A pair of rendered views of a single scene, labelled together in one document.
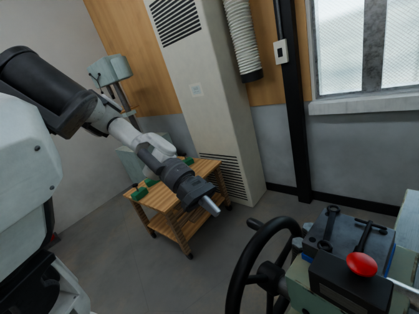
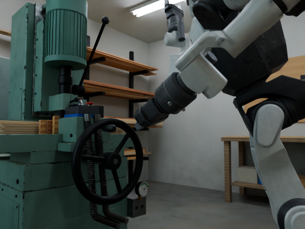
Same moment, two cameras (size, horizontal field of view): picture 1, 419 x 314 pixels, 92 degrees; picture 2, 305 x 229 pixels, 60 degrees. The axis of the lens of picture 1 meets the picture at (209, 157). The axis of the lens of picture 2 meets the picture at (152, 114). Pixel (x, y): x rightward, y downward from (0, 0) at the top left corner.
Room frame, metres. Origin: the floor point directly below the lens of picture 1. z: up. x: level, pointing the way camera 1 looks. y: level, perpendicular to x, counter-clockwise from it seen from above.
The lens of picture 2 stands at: (1.21, -0.06, 0.90)
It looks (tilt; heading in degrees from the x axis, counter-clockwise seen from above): 4 degrees up; 170
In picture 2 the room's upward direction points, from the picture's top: straight up
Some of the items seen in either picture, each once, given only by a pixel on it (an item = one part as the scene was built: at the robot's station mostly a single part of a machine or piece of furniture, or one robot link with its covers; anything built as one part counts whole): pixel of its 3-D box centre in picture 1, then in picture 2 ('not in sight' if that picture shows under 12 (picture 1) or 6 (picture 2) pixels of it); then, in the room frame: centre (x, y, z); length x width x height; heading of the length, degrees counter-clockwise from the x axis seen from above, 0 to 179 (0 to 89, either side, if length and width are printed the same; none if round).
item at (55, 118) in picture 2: not in sight; (71, 125); (0.08, -0.21, 0.94); 0.15 x 0.02 x 0.07; 125
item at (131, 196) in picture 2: not in sight; (131, 204); (-0.02, 0.05, 0.58); 0.12 x 0.08 x 0.08; 35
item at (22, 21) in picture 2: not in sight; (38, 83); (-0.22, -0.42, 1.16); 0.22 x 0.22 x 0.72; 35
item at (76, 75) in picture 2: not in sight; (73, 73); (-0.25, -0.25, 1.22); 0.09 x 0.08 x 0.15; 35
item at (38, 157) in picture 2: not in sight; (70, 153); (0.07, -0.21, 0.82); 0.40 x 0.21 x 0.04; 125
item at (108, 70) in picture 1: (139, 134); not in sight; (2.26, 0.67, 0.79); 0.62 x 0.48 x 1.58; 43
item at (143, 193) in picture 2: not in sight; (141, 191); (0.04, 0.09, 0.65); 0.06 x 0.04 x 0.08; 125
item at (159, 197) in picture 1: (180, 197); not in sight; (1.50, 0.35, 0.32); 0.66 x 0.57 x 0.64; 134
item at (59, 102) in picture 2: not in sight; (63, 105); (0.00, -0.26, 1.03); 0.14 x 0.07 x 0.09; 35
